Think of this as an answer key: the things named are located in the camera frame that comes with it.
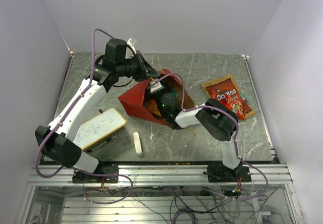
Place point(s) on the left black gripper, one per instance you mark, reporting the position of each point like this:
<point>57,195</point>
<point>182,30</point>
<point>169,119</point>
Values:
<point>148,70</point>

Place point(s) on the teal snack packet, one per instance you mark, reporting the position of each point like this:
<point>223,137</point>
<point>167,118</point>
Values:
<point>174,93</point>

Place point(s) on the red paper bag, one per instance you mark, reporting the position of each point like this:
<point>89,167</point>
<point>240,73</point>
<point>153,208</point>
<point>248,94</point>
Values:
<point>141,103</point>

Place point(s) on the gold teal chips bag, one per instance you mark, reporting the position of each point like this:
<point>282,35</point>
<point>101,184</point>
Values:
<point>209,84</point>

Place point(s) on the red Doritos nacho bag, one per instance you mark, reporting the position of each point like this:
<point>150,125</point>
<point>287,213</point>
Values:
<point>222,90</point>

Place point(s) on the red yellow snack packet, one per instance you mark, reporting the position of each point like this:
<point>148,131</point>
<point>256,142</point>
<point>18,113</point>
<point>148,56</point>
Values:
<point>237,105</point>

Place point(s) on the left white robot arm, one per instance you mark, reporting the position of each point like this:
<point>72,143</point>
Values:
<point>55,140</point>

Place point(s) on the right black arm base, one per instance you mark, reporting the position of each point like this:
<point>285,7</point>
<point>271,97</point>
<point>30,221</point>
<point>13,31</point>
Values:
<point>218,173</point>

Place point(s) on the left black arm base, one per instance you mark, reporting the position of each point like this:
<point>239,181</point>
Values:
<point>106,173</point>

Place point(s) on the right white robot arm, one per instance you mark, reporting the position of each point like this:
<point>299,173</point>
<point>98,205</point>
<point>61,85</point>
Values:
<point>219,121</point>

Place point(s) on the white marker eraser stick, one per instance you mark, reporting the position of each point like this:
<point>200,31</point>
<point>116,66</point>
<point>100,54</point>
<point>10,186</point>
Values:
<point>137,143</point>

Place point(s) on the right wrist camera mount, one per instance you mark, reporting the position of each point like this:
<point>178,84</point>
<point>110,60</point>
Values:
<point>155,86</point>

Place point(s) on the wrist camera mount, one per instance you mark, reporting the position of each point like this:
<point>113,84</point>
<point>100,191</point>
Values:
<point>131,44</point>
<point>155,86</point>

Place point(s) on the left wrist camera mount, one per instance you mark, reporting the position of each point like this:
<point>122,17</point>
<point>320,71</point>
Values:
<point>131,44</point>

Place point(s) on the small whiteboard orange frame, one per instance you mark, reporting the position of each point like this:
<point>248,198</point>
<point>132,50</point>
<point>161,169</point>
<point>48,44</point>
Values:
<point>99,129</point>

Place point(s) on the aluminium extrusion frame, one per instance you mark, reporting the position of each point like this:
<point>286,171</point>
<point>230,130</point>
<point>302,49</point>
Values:
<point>171,175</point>

